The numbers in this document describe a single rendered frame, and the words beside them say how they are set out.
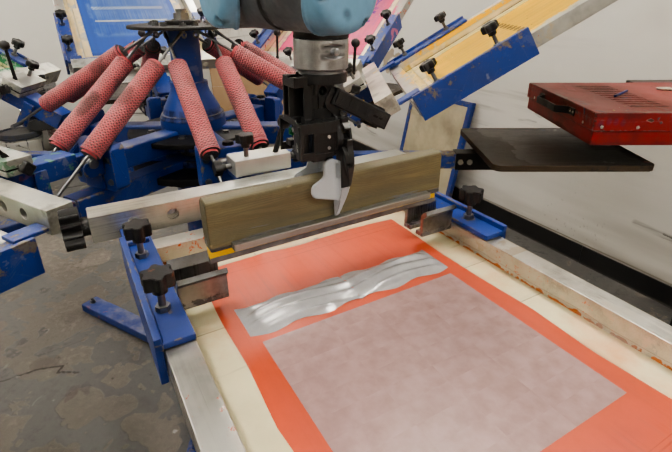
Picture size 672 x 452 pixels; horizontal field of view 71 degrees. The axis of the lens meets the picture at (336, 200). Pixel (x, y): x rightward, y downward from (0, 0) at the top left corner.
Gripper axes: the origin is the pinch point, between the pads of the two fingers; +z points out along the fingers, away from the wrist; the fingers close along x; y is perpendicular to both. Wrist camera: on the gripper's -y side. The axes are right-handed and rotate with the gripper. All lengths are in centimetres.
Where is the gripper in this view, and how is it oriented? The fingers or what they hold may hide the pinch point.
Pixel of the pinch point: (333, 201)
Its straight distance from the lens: 73.3
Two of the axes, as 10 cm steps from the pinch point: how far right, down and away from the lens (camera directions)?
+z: -0.1, 9.2, 4.0
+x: 5.0, 3.5, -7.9
